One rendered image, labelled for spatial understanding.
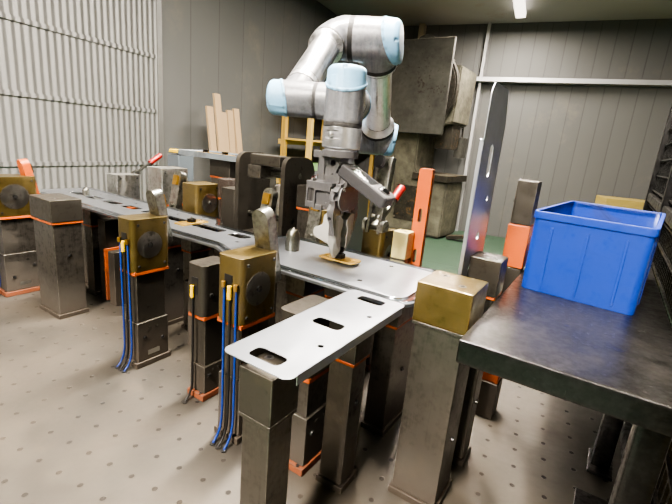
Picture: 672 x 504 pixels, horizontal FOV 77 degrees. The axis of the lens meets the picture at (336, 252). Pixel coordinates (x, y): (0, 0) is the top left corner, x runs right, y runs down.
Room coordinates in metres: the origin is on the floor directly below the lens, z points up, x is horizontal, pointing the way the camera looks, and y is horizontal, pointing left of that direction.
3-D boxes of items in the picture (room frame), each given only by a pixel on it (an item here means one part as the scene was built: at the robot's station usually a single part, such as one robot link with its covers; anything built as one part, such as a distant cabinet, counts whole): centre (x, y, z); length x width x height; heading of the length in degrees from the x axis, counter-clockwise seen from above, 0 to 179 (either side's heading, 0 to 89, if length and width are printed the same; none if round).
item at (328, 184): (0.85, 0.02, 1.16); 0.09 x 0.08 x 0.12; 58
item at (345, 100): (0.85, 0.01, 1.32); 0.09 x 0.08 x 0.11; 171
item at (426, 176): (0.91, -0.18, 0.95); 0.03 x 0.01 x 0.50; 58
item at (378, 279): (1.09, 0.41, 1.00); 1.38 x 0.22 x 0.02; 58
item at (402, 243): (0.90, -0.14, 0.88); 0.04 x 0.04 x 0.37; 58
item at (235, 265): (0.68, 0.15, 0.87); 0.12 x 0.07 x 0.35; 148
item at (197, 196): (1.31, 0.43, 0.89); 0.12 x 0.08 x 0.38; 148
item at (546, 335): (0.77, -0.48, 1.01); 0.90 x 0.22 x 0.03; 148
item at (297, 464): (0.62, 0.04, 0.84); 0.12 x 0.07 x 0.28; 148
